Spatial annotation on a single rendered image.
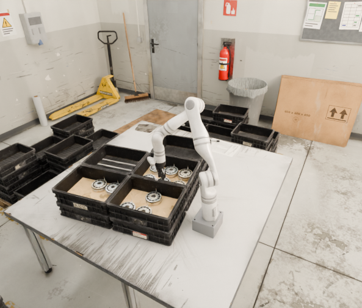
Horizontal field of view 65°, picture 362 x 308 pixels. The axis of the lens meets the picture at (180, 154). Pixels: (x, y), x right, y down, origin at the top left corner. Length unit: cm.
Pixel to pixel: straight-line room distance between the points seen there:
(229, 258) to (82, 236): 90
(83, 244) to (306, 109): 347
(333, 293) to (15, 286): 244
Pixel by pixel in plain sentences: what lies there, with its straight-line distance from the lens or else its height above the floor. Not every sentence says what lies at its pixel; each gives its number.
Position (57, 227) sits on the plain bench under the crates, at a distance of 202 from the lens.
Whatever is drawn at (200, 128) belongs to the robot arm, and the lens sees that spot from 155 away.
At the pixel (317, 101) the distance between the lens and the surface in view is 435.
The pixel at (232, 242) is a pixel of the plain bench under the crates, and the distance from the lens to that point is 177.
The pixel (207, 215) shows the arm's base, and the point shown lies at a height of 84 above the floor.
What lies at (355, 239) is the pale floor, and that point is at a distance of 307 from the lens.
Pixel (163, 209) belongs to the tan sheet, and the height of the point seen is 83.
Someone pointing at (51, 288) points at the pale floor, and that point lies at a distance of 263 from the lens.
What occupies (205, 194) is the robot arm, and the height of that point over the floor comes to 100.
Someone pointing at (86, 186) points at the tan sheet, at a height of 83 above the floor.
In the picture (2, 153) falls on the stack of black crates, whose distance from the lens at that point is 336.
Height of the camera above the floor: 204
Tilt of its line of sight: 32 degrees down
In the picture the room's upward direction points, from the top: 2 degrees counter-clockwise
